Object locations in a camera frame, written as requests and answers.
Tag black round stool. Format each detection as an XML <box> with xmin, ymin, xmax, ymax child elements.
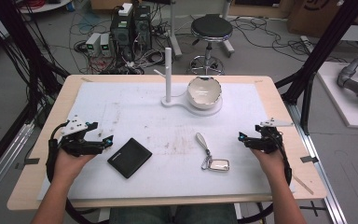
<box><xmin>188</xmin><ymin>13</ymin><xmax>234</xmax><ymax>76</ymax></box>

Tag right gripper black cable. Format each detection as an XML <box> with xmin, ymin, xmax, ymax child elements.
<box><xmin>271</xmin><ymin>132</ymin><xmax>294</xmax><ymax>188</ymax></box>

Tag white table mat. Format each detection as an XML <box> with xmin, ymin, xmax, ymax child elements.
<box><xmin>36</xmin><ymin>81</ymin><xmax>296</xmax><ymax>201</ymax></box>

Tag person's right hand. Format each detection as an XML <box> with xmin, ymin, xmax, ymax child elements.
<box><xmin>249</xmin><ymin>147</ymin><xmax>289</xmax><ymax>184</ymax></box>

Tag white ceramic bowl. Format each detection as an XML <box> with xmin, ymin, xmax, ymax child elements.
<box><xmin>186</xmin><ymin>76</ymin><xmax>223</xmax><ymax>110</ymax></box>

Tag person's left hand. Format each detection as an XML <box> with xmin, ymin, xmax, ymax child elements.
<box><xmin>53</xmin><ymin>146</ymin><xmax>99</xmax><ymax>185</ymax></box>

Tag white box on computer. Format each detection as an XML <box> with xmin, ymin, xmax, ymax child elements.
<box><xmin>117</xmin><ymin>2</ymin><xmax>134</xmax><ymax>18</ymax></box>

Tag white stand with post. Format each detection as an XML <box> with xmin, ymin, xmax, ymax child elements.
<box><xmin>153</xmin><ymin>47</ymin><xmax>224</xmax><ymax>118</ymax></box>

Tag keychain with silver tag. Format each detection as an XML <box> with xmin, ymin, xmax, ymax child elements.
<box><xmin>195</xmin><ymin>132</ymin><xmax>231</xmax><ymax>173</ymax></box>

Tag person's jeans legs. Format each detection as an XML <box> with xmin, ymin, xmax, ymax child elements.
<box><xmin>108</xmin><ymin>204</ymin><xmax>239</xmax><ymax>224</ymax></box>

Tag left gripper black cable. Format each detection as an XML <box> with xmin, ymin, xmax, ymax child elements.
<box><xmin>45</xmin><ymin>121</ymin><xmax>73</xmax><ymax>185</ymax></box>

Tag black computer tower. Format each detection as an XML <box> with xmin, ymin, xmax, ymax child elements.
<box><xmin>109</xmin><ymin>8</ymin><xmax>135</xmax><ymax>61</ymax></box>
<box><xmin>133</xmin><ymin>5</ymin><xmax>153</xmax><ymax>51</ymax></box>

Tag grey table leg stand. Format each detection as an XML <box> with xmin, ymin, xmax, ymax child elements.
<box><xmin>167</xmin><ymin>0</ymin><xmax>184</xmax><ymax>60</ymax></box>

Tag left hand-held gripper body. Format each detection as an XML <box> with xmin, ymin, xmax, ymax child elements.
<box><xmin>57</xmin><ymin>115</ymin><xmax>106</xmax><ymax>157</ymax></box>

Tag thin wooden stick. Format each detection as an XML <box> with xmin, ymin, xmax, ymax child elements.
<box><xmin>292</xmin><ymin>175</ymin><xmax>314</xmax><ymax>196</ymax></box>

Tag cardboard box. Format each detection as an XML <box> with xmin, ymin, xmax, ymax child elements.
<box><xmin>286</xmin><ymin>0</ymin><xmax>358</xmax><ymax>39</ymax></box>

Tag grey power supply unit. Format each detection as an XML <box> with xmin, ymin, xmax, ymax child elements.
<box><xmin>85</xmin><ymin>32</ymin><xmax>103</xmax><ymax>56</ymax></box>
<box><xmin>99</xmin><ymin>33</ymin><xmax>112</xmax><ymax>57</ymax></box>

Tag black wallet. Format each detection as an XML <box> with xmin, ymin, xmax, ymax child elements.
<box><xmin>106</xmin><ymin>137</ymin><xmax>154</xmax><ymax>180</ymax></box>

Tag white platform board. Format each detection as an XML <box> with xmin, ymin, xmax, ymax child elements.
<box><xmin>316</xmin><ymin>61</ymin><xmax>358</xmax><ymax>131</ymax></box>

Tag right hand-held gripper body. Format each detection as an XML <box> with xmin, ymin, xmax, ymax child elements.
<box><xmin>254</xmin><ymin>118</ymin><xmax>295</xmax><ymax>155</ymax></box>

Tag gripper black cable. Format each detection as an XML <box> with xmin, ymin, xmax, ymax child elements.
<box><xmin>271</xmin><ymin>132</ymin><xmax>294</xmax><ymax>188</ymax></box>
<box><xmin>45</xmin><ymin>121</ymin><xmax>73</xmax><ymax>185</ymax></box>

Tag white power strip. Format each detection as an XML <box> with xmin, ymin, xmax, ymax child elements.
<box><xmin>300</xmin><ymin>35</ymin><xmax>317</xmax><ymax>54</ymax></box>

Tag aluminium rail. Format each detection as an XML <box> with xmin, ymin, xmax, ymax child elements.
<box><xmin>0</xmin><ymin>121</ymin><xmax>35</xmax><ymax>209</ymax></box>
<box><xmin>284</xmin><ymin>102</ymin><xmax>350</xmax><ymax>224</ymax></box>

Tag black metal frame with cables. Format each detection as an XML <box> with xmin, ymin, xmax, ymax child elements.
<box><xmin>0</xmin><ymin>0</ymin><xmax>71</xmax><ymax>185</ymax></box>

